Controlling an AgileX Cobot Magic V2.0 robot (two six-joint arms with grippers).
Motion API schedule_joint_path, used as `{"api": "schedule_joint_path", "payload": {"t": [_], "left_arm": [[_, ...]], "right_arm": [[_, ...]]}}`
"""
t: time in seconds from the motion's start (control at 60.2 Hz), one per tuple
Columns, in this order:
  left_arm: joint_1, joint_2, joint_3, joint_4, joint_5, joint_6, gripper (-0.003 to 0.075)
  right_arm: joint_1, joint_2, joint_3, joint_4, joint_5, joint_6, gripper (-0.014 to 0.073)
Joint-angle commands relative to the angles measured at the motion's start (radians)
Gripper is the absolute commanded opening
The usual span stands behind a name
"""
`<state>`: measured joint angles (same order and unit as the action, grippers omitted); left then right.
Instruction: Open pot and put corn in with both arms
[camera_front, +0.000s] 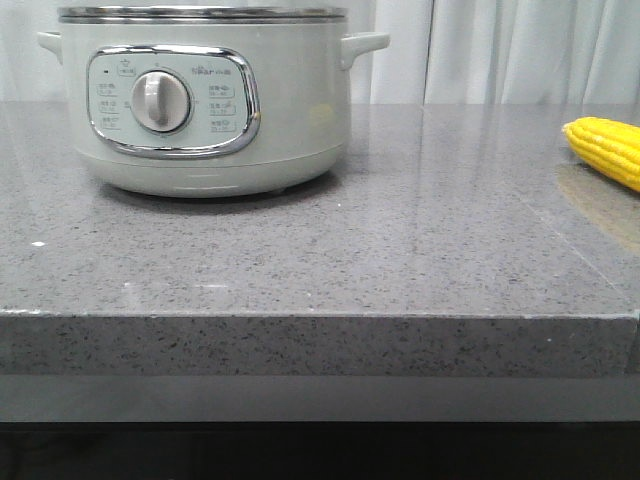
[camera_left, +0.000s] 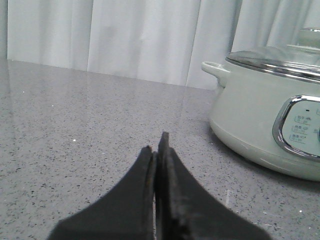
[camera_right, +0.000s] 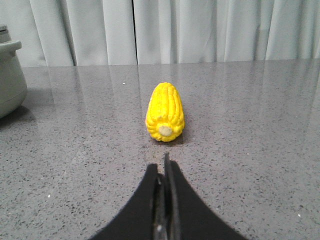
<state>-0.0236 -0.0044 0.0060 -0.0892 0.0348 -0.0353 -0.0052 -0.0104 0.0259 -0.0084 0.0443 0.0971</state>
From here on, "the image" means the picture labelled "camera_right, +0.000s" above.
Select pale green electric cooking pot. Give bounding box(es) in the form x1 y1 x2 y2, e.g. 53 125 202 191
0 40 28 118

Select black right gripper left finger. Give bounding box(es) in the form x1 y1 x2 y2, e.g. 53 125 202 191
91 164 163 240

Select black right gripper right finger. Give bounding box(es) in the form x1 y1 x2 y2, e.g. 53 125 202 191
164 152 245 240

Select white pleated curtain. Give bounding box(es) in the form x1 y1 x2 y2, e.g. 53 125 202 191
0 0 320 67

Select yellow toy corn cob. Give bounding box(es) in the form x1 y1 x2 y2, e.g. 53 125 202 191
145 82 185 142

